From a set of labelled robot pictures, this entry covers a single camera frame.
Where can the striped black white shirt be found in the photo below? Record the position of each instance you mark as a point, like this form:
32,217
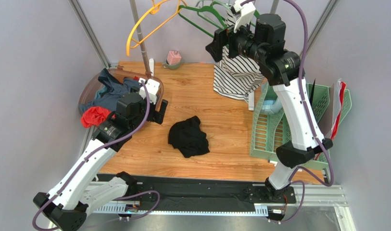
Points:
236,78

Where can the black tank top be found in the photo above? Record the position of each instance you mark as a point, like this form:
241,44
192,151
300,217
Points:
188,138

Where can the dark blue garment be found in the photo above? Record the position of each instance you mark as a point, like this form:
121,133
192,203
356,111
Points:
115,91

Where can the transparent brown laundry basket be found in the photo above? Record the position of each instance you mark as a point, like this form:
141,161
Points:
120,72

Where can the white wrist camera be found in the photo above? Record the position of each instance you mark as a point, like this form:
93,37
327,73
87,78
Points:
153,89
245,10

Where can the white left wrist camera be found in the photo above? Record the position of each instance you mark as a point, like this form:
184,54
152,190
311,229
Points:
153,89

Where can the light green hanger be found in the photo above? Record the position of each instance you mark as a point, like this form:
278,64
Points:
201,3

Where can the yellow plastic hanger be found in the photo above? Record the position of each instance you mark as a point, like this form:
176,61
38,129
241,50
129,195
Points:
152,19

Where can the dark green velvet hanger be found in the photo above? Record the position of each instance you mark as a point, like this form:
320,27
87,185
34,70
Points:
206,18

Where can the dark green hanger with shirt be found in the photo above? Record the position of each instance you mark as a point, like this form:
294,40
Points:
256,14

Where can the red garment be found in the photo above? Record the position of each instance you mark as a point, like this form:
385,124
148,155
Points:
94,116

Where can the white clothes rack base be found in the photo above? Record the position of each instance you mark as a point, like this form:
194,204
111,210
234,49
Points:
152,66

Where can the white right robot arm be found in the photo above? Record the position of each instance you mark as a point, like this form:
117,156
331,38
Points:
283,70

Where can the teal garment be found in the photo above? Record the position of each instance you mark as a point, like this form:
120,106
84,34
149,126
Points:
100,93

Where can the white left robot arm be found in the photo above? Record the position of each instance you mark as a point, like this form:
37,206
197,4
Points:
68,204

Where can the red white folders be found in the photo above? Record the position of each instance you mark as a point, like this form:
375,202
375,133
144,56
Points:
336,110

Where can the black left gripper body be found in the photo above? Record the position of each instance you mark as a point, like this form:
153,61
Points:
156,116

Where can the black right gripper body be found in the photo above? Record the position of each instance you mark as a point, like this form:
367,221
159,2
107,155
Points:
222,39

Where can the metal clothes rack pole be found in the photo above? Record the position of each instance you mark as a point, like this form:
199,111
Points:
140,37

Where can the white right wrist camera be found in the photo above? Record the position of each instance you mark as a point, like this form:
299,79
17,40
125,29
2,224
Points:
245,10

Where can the green plastic file rack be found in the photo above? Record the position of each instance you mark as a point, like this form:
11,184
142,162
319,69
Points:
271,131

